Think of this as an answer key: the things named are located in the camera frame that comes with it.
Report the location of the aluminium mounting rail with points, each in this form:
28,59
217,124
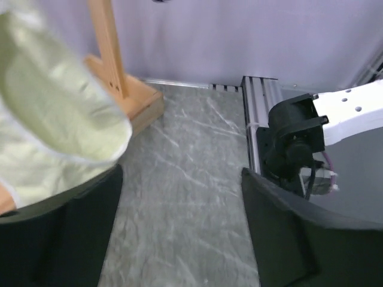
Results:
259,95

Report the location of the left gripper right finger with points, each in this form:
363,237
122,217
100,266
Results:
297,243

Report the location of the wooden hanger rack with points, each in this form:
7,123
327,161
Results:
119,74

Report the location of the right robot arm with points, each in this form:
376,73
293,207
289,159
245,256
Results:
304,125

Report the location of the pale green underwear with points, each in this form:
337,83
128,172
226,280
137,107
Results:
51,119

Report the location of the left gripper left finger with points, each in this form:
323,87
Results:
61,241

